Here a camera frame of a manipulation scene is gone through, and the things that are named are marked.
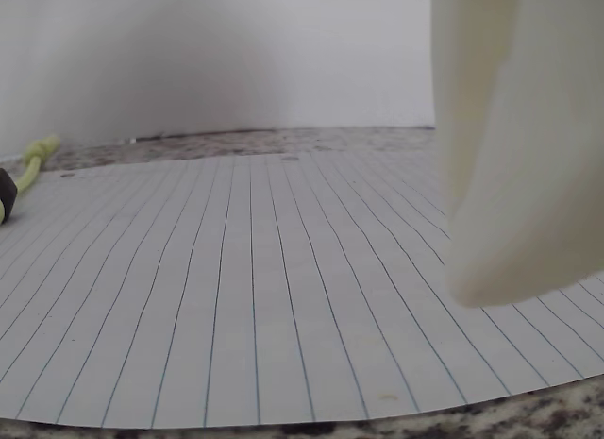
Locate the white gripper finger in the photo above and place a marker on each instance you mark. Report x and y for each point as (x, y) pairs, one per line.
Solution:
(528, 151)

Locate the black hex nut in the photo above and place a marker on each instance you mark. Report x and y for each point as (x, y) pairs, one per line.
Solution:
(7, 189)

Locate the lined white paper sheet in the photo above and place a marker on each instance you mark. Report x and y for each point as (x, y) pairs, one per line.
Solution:
(236, 292)

